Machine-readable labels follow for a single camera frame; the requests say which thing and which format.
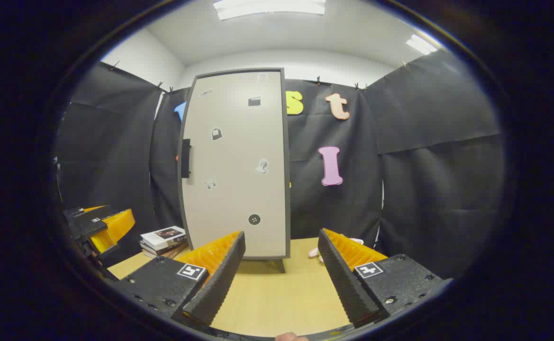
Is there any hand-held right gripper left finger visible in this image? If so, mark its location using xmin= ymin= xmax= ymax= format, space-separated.
xmin=113 ymin=231 xmax=246 ymax=327

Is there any large ceiling light panel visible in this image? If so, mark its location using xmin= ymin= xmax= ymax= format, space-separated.
xmin=213 ymin=0 xmax=327 ymax=20

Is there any dark grey cabinet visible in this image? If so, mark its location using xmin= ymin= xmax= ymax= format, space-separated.
xmin=177 ymin=68 xmax=291 ymax=274

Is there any white book with dark cover picture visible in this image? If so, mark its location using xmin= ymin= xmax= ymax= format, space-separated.
xmin=140 ymin=226 xmax=187 ymax=251

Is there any black backdrop cloth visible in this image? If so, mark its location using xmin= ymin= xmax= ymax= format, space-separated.
xmin=56 ymin=50 xmax=507 ymax=280

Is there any black cabinet door handle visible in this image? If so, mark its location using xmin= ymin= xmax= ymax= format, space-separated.
xmin=181 ymin=139 xmax=191 ymax=179

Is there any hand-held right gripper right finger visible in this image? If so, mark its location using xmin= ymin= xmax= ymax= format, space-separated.
xmin=318 ymin=228 xmax=448 ymax=329

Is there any small ceiling light panel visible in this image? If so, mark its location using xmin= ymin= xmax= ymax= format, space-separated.
xmin=406 ymin=34 xmax=438 ymax=55

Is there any light grey cabinet door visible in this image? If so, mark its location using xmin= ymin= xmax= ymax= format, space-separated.
xmin=181 ymin=71 xmax=288 ymax=259

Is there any pink and green plush toy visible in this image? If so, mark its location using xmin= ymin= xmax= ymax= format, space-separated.
xmin=308 ymin=238 xmax=365 ymax=262

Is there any dark-spined book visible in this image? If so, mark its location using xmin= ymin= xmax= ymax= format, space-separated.
xmin=139 ymin=241 xmax=188 ymax=255

